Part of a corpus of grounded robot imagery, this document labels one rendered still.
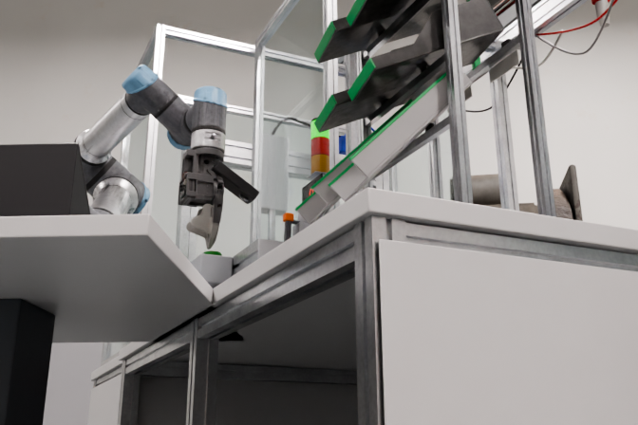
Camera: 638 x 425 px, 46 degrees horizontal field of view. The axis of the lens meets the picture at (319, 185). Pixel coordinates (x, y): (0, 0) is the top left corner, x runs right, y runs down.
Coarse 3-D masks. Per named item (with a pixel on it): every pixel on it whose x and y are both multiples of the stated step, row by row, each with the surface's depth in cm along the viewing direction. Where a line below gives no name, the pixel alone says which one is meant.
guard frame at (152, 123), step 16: (160, 32) 260; (176, 32) 262; (192, 32) 265; (160, 48) 258; (224, 48) 271; (240, 48) 271; (160, 64) 256; (240, 112) 321; (144, 160) 245; (144, 176) 241; (144, 208) 237
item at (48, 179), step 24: (0, 144) 136; (24, 144) 135; (48, 144) 135; (72, 144) 135; (0, 168) 134; (24, 168) 134; (48, 168) 133; (72, 168) 133; (0, 192) 132; (24, 192) 132; (48, 192) 132; (72, 192) 132
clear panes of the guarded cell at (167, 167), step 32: (160, 128) 304; (128, 160) 283; (160, 160) 300; (416, 160) 329; (448, 160) 305; (160, 192) 296; (224, 192) 307; (416, 192) 325; (448, 192) 302; (160, 224) 292; (224, 224) 303
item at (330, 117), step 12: (336, 96) 141; (348, 96) 141; (384, 96) 148; (408, 96) 155; (324, 108) 145; (336, 108) 142; (348, 108) 145; (360, 108) 148; (372, 108) 152; (324, 120) 147; (336, 120) 149; (348, 120) 153
